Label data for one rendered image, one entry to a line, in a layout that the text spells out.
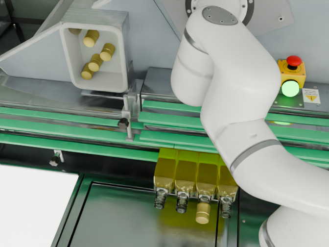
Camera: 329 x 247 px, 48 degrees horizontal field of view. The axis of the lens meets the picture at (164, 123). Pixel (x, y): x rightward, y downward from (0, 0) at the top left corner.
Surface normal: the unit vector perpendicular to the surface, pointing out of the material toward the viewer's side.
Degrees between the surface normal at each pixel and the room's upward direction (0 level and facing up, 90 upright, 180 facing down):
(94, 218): 90
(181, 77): 40
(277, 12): 5
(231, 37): 87
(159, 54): 0
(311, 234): 27
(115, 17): 90
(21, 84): 90
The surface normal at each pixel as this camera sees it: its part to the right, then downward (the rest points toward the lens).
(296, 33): -0.17, 0.71
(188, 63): -0.68, 0.42
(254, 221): 0.00, -0.70
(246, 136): -0.33, -0.47
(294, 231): -0.78, 0.12
